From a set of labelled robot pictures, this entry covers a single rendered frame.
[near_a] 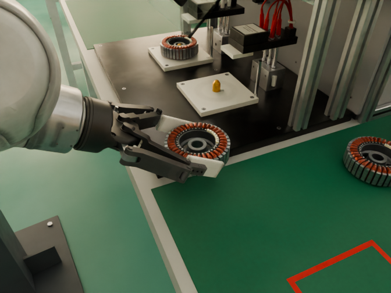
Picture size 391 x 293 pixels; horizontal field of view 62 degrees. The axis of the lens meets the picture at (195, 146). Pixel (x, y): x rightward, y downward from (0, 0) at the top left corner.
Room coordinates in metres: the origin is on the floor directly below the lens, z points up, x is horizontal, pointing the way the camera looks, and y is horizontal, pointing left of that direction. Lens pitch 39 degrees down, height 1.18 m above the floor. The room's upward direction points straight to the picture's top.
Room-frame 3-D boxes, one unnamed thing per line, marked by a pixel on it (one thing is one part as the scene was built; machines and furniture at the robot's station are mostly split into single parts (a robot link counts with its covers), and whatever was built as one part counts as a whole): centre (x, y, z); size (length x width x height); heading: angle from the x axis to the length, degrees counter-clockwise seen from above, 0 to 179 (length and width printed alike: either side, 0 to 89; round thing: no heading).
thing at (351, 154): (0.46, -0.34, 0.77); 0.11 x 0.11 x 0.04
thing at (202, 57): (0.92, 0.05, 0.78); 0.15 x 0.15 x 0.01; 24
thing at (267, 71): (0.76, -0.18, 0.80); 0.08 x 0.05 x 0.06; 24
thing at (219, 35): (0.98, -0.09, 0.80); 0.08 x 0.05 x 0.06; 24
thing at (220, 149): (0.43, 0.00, 0.82); 0.11 x 0.11 x 0.04
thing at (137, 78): (0.82, -0.02, 0.76); 0.64 x 0.47 x 0.02; 24
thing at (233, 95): (0.70, -0.05, 0.78); 0.15 x 0.15 x 0.01; 24
